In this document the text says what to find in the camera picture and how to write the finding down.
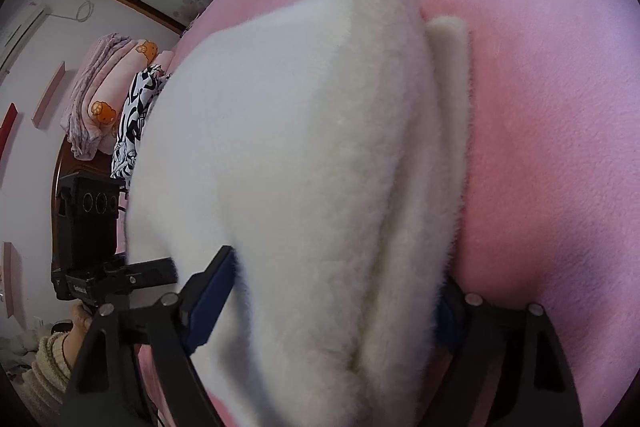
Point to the white air conditioner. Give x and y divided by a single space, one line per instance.
22 37

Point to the wooden headboard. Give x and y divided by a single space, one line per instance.
75 162

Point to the white fuzzy coat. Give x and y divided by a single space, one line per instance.
300 167

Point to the person's left forearm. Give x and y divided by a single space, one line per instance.
42 382

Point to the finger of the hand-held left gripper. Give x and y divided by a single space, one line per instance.
150 274

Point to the stack of folded pink blankets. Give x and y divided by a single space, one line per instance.
107 97

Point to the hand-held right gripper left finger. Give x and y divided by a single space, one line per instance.
212 297

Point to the pink bed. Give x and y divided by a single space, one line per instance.
550 107

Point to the person's left hand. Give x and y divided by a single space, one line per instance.
80 327

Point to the red wall shelf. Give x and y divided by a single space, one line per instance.
7 132

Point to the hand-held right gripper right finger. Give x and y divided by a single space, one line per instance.
452 322

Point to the pink wall shelf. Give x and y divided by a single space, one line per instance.
12 279
49 94

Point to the black and white printed garment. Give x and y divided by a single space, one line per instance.
135 122

